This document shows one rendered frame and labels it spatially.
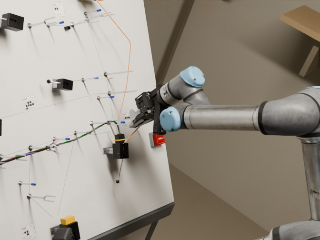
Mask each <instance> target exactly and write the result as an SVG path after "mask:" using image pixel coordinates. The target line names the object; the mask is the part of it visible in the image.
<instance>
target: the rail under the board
mask: <svg viewBox="0 0 320 240"><path fill-rule="evenodd" d="M174 205H175V203H174V202H172V203H169V204H167V205H165V206H162V207H160V208H158V209H156V210H153V211H151V212H149V213H147V214H144V215H142V216H140V217H137V218H135V219H133V220H131V221H128V222H126V223H124V224H121V225H119V226H117V227H115V228H113V229H111V230H108V231H106V232H104V233H101V234H99V235H97V236H95V237H92V238H90V239H88V240H117V239H119V238H121V237H124V236H126V235H128V234H130V233H132V232H134V231H137V230H139V229H141V228H143V227H145V226H147V225H150V224H152V223H154V222H156V221H158V220H160V219H163V218H165V217H167V216H169V215H170V214H171V212H172V210H173V208H174Z"/></svg>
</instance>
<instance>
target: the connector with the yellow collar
mask: <svg viewBox="0 0 320 240"><path fill-rule="evenodd" d="M121 139H125V136H124V134H122V133H121V134H117V135H115V140H120V141H115V143H124V141H125V140H121Z"/></svg>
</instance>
